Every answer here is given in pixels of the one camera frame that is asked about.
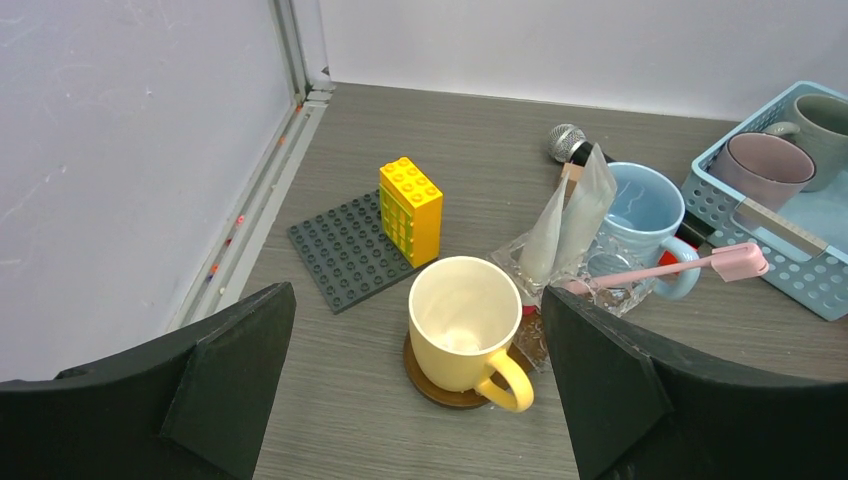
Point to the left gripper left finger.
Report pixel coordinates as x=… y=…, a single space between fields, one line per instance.
x=191 y=404

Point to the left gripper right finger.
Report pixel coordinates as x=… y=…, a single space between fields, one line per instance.
x=639 y=405

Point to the clear acrylic toothbrush holder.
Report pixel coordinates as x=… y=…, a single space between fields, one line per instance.
x=605 y=256

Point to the pink toothbrush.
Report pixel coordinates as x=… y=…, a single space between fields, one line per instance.
x=732 y=263

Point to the yellow mug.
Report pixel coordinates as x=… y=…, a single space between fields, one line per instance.
x=463 y=315

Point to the light blue mug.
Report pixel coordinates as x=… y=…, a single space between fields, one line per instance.
x=644 y=217

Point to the teal cap toothpaste tube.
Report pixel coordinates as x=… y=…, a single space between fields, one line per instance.
x=585 y=210

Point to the mauve mug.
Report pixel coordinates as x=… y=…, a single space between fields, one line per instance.
x=763 y=167

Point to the grey mug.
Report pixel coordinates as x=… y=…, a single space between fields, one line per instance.
x=817 y=123

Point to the pink cap toothpaste tube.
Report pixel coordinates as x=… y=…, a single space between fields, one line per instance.
x=539 y=251

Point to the brown wooden oval tray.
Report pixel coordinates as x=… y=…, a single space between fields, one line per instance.
x=464 y=400

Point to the red orange block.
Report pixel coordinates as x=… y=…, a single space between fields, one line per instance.
x=667 y=258

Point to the grey building baseplate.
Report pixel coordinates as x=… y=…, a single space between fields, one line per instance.
x=347 y=253

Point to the light blue plastic basket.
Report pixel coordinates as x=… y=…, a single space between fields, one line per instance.
x=805 y=241

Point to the small wooden cube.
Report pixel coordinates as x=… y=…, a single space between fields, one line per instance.
x=571 y=174

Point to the black microphone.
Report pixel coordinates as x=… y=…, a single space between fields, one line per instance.
x=567 y=143

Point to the yellow building brick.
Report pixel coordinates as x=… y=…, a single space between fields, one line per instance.
x=411 y=211

